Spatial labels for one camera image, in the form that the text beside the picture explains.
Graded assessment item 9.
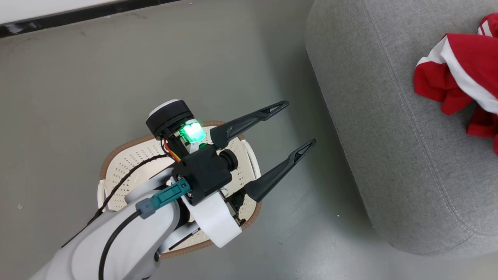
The black baseboard strip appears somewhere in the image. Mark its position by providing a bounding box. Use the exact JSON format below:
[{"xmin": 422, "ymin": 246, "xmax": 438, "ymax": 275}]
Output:
[{"xmin": 0, "ymin": 0, "xmax": 181, "ymax": 39}]

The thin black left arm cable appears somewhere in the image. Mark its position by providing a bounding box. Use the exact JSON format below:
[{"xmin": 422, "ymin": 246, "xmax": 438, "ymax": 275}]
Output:
[{"xmin": 61, "ymin": 154, "xmax": 174, "ymax": 249}]

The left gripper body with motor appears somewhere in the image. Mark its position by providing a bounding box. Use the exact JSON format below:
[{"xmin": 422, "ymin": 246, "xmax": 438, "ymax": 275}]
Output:
[{"xmin": 146, "ymin": 99, "xmax": 250, "ymax": 249}]

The red basketball jersey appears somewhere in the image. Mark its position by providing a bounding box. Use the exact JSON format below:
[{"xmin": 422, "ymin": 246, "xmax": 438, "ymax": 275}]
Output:
[{"xmin": 413, "ymin": 14, "xmax": 498, "ymax": 156}]

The black cable with teal plug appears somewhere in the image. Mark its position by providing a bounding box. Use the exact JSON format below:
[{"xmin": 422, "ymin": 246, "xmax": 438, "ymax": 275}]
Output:
[{"xmin": 98, "ymin": 180, "xmax": 192, "ymax": 280}]

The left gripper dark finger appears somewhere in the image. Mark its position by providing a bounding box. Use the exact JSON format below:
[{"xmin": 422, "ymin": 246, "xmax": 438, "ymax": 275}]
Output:
[
  {"xmin": 244, "ymin": 138, "xmax": 316, "ymax": 203},
  {"xmin": 210, "ymin": 100, "xmax": 290, "ymax": 150}
]

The cream perforated laundry basket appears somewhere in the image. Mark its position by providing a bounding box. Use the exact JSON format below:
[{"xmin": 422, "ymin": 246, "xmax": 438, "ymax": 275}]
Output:
[{"xmin": 97, "ymin": 121, "xmax": 262, "ymax": 260}]

